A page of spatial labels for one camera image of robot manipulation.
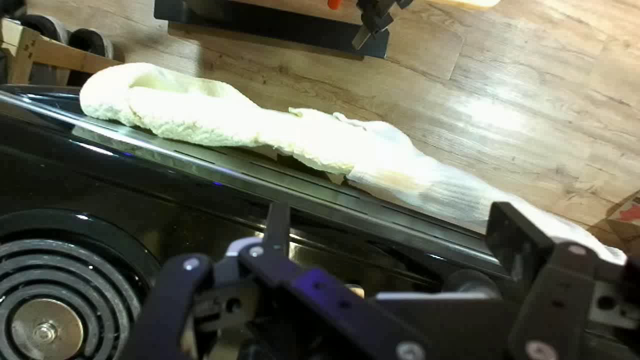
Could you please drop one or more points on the black bar clamp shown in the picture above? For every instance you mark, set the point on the black bar clamp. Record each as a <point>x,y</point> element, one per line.
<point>372,16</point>

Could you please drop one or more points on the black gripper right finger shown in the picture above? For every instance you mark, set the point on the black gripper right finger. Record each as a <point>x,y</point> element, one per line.
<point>553,300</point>

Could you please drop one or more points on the black electric stove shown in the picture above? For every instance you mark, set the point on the black electric stove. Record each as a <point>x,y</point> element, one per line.
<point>132,186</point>

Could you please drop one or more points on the black low platform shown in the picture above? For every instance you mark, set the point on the black low platform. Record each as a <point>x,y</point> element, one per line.
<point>266,22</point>

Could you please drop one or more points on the wooden rack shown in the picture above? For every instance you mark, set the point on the wooden rack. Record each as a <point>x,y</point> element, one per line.
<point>52,54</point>

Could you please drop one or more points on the cream dish towel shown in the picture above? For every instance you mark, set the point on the cream dish towel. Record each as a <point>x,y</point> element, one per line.
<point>200,112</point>

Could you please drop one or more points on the black round weight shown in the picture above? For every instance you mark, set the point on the black round weight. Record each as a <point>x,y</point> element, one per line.
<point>91,41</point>
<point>42,24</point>

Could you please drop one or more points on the reddish brown box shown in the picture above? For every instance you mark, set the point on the reddish brown box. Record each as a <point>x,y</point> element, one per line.
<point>626,220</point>

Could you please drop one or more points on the bare coil burner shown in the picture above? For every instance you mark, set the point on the bare coil burner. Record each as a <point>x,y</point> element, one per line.
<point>80,280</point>

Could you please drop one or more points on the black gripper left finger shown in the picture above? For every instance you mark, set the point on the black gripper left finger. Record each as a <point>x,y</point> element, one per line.
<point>166,300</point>

